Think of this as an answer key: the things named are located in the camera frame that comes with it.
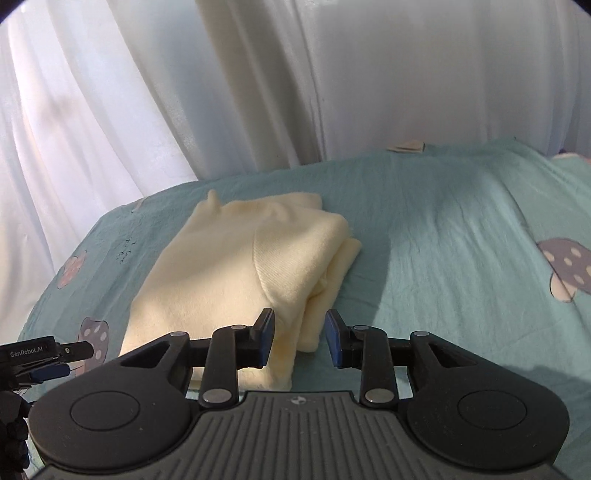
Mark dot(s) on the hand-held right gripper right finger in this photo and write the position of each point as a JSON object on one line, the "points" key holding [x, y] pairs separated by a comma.
{"points": [[333, 342]]}

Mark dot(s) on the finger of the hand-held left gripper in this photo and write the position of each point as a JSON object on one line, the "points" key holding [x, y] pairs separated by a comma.
{"points": [[78, 350], [51, 372]]}

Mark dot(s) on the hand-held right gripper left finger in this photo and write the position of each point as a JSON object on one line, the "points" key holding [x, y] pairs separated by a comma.
{"points": [[264, 342]]}

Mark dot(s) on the cream knit cardigan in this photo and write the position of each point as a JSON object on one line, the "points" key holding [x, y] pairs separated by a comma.
{"points": [[221, 258]]}

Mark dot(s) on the teal mushroom print bed sheet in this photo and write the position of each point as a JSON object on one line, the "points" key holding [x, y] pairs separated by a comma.
{"points": [[438, 230]]}

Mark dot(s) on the white sheer curtain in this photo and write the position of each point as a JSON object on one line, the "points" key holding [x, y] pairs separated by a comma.
{"points": [[323, 69]]}

